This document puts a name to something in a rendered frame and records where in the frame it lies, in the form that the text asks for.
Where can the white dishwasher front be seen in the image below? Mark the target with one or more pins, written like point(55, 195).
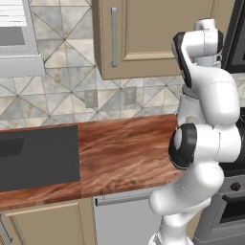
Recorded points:
point(127, 220)

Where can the tan base cupboard door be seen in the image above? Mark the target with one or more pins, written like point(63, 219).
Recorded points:
point(48, 223)

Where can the tan wall cupboard door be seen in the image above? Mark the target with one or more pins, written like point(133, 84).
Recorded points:
point(153, 35)

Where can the stainless steel oven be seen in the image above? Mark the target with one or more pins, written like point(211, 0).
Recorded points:
point(223, 210)

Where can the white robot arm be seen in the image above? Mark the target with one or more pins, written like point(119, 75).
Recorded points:
point(204, 150)

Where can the white window frame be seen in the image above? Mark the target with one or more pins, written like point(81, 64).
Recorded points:
point(17, 38)

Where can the grey wall outlet plate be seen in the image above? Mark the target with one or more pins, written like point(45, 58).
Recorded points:
point(129, 95)
point(91, 98)

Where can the black microwave oven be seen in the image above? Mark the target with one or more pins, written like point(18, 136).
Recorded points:
point(235, 35)

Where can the dark grey sink basin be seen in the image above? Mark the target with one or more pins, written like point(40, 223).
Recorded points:
point(38, 158)

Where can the black oven knob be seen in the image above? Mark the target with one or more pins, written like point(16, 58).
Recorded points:
point(235, 186)

